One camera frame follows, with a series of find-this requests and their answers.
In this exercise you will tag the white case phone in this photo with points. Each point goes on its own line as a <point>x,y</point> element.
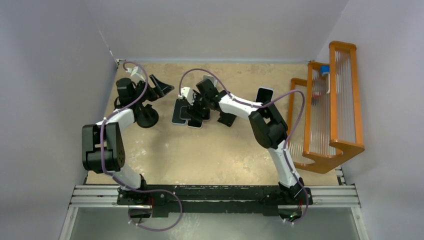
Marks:
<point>195,123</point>

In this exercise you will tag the black round base phone stand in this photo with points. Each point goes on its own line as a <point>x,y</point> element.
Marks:
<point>146,116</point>

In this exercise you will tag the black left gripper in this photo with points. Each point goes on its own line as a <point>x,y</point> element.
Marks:
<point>160,90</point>

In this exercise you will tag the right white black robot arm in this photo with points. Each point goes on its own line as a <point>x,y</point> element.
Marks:
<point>267,124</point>

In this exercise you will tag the silver metal phone stand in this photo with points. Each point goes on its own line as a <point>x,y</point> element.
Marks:
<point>211,78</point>

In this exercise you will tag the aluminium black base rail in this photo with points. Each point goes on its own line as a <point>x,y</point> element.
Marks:
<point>269,200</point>

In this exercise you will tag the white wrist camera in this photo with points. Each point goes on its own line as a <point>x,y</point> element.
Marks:
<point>187,94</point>
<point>136,74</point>

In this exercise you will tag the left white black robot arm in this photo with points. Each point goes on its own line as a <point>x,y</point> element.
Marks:
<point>103,149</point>

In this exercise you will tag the blue case phone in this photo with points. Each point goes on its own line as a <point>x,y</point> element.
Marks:
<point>178,104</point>

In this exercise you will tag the orange wooden tiered rack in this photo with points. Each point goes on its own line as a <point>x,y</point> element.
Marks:
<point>330,133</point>

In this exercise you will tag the purple case phone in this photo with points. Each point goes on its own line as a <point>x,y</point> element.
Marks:
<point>183,115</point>

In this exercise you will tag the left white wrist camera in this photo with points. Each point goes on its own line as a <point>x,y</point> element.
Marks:
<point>136,74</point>

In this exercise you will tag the red black stamp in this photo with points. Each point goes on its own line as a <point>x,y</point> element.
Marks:
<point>315,98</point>

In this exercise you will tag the black plastic phone stand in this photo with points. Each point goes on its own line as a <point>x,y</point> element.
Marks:
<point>226,119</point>

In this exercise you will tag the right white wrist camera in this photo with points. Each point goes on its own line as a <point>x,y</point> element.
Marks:
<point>187,94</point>

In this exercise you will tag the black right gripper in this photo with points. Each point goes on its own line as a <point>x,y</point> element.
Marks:
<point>192,110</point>

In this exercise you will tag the lilac case phone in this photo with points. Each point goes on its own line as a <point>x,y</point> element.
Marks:
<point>264,95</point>

